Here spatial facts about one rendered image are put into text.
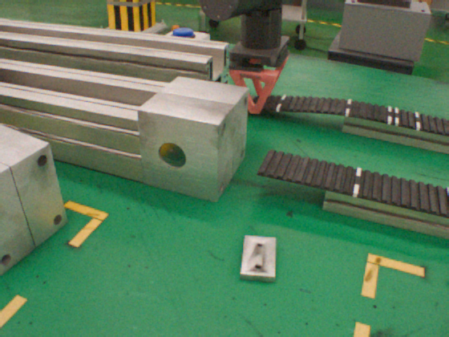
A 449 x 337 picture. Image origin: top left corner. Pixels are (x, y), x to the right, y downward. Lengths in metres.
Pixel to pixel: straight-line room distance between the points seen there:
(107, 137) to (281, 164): 0.19
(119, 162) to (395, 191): 0.30
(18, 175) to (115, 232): 0.11
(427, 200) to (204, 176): 0.23
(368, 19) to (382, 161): 0.49
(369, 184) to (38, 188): 0.33
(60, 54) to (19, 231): 0.41
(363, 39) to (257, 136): 0.50
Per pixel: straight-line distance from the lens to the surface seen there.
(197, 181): 0.44
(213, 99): 0.45
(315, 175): 0.45
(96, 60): 0.70
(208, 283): 0.37
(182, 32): 0.79
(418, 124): 0.61
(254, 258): 0.38
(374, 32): 1.00
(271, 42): 0.58
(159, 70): 0.63
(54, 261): 0.41
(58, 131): 0.52
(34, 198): 0.40
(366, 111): 0.62
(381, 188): 0.45
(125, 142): 0.46
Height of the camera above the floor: 1.06
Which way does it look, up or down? 34 degrees down
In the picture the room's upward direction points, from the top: 2 degrees clockwise
